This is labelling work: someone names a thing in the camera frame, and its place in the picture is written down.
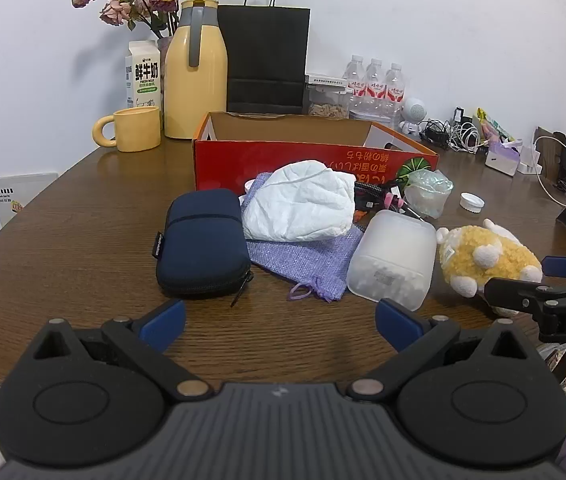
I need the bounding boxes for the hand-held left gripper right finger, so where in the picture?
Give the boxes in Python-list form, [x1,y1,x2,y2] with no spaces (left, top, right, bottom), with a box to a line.
[347,298,530,403]

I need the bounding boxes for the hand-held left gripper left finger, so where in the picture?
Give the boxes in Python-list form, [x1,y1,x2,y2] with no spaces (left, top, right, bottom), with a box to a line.
[34,299,214,402]

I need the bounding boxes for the yellow plush toy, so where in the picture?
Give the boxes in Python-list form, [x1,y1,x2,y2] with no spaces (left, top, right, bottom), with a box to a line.
[435,218,544,317]

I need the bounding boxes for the translucent plastic box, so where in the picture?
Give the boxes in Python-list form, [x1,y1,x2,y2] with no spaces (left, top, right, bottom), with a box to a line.
[346,209,438,312]

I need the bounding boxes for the navy zip pouch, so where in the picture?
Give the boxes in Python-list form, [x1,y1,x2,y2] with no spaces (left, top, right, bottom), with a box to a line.
[155,190,255,308]

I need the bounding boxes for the white bottle cap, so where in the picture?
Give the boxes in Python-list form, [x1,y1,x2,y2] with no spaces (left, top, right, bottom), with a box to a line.
[459,192,485,213]

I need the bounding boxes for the purple drawstring bag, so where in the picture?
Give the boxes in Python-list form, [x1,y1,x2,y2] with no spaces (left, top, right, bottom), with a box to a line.
[240,172,366,303]

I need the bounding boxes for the clear plastic bag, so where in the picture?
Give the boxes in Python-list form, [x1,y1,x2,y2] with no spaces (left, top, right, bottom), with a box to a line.
[403,169,454,219]

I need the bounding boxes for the white cloth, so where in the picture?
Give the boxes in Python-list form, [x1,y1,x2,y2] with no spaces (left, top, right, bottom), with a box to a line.
[242,160,356,243]

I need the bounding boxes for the red cardboard box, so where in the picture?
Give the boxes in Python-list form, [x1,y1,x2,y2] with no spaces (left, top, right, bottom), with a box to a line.
[193,111,440,196]

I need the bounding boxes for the dark brown holder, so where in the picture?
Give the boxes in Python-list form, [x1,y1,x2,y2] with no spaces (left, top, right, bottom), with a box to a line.
[533,127,566,196]

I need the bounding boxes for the white charger block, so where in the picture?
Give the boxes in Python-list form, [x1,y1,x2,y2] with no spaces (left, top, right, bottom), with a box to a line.
[518,146,544,175]

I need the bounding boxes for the purple tissue box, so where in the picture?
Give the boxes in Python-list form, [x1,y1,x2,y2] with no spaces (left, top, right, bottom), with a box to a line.
[485,140,521,176]

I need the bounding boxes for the yellow green snack packets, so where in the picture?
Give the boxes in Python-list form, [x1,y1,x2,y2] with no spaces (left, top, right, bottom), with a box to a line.
[475,107,516,143]

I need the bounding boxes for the yellow mug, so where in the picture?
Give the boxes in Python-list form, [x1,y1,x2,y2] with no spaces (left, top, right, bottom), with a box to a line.
[93,106,162,153]

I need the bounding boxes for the white robot speaker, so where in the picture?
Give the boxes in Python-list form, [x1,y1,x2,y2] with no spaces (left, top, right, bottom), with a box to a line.
[398,97,426,136]

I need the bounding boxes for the clear seed container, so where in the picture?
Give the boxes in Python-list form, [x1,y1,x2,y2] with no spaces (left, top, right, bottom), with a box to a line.
[305,82,354,120]

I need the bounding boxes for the yellow thermos jug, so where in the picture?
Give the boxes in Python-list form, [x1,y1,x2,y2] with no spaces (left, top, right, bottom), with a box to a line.
[164,0,228,140]

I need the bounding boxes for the water bottle red label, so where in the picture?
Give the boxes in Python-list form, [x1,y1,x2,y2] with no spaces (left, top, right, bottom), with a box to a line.
[384,62,406,118]
[365,57,386,113]
[345,55,368,111]

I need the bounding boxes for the white milk carton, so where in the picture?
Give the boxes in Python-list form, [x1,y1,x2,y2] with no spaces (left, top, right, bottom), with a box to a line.
[124,40,164,110]

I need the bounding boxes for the black paper bag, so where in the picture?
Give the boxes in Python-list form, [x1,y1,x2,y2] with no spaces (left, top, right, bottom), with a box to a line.
[218,0,311,115]

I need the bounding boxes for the white cable bundle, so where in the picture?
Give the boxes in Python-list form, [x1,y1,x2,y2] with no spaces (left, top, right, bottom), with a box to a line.
[448,120,486,153]

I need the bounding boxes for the black cable bundle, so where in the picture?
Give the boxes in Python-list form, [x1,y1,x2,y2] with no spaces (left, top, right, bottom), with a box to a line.
[420,119,451,148]

